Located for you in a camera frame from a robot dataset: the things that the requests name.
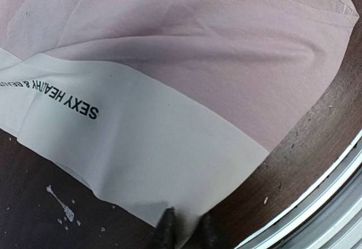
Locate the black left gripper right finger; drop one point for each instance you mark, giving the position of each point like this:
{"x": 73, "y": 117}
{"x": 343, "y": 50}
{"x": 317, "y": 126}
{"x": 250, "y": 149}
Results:
{"x": 212, "y": 236}

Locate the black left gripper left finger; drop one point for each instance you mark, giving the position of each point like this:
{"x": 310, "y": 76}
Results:
{"x": 164, "y": 235}

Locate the pink and white underwear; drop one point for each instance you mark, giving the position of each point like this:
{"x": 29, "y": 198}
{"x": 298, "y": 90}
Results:
{"x": 158, "y": 103}

